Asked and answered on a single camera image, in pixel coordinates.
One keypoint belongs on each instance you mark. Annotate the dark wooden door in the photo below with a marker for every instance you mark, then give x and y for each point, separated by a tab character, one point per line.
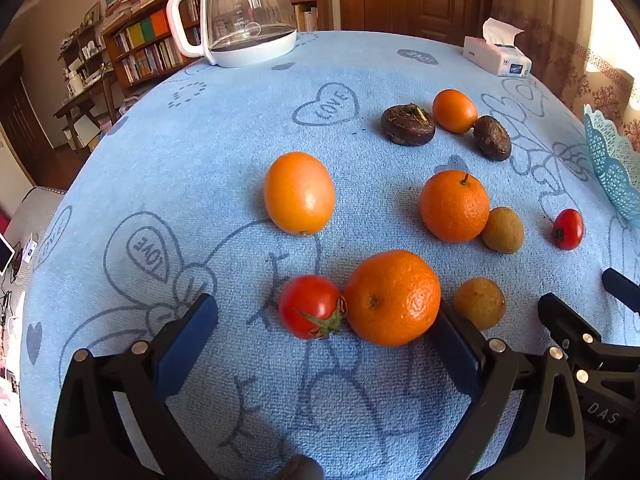
22	120

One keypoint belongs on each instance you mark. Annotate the water chestnut with stem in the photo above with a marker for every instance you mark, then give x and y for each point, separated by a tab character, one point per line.
407	125

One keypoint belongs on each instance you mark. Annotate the small brown round object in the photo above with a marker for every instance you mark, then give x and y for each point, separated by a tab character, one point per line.
300	469

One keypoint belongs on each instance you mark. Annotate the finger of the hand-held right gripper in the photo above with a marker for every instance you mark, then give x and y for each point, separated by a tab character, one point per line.
622	285
567	325

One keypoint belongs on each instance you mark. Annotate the white tissue pack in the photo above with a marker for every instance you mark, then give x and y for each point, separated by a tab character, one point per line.
495	55

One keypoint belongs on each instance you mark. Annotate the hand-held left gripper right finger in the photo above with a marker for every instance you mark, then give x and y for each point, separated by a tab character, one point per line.
457	355

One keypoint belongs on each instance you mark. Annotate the red tomato with calyx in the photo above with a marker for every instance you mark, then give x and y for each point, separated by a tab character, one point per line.
310	305

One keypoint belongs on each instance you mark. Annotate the mandarin with stem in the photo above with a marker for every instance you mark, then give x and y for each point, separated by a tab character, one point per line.
454	206

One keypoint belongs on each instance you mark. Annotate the large smooth orange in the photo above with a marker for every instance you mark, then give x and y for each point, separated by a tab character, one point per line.
299	192

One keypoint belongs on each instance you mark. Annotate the beige patterned curtain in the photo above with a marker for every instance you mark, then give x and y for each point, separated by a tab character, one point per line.
565	45

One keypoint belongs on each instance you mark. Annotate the wooden side desk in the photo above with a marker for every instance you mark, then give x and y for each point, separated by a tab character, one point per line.
82	110

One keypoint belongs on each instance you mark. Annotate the large mandarin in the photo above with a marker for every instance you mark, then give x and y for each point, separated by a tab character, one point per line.
391	297

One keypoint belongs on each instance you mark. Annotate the dark brown water chestnut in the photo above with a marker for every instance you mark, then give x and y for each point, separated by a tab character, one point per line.
492	138

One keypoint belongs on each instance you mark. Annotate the light blue plastic basket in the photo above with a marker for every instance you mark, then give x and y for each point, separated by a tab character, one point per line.
612	160

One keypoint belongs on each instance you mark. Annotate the small cherry tomato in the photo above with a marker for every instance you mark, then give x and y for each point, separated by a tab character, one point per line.
567	229

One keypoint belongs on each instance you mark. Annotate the brown longan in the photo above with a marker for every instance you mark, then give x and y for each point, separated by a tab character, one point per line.
503	230
479	304

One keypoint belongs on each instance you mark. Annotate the small smooth orange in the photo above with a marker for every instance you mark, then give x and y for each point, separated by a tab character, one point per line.
454	110

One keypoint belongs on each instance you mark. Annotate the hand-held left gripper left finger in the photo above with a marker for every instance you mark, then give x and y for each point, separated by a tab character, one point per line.
187	345

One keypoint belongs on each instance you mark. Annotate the white tablet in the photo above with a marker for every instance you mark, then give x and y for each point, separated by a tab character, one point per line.
5	255

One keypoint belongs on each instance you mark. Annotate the wooden bookshelf with books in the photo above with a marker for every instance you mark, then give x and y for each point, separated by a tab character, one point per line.
150	45

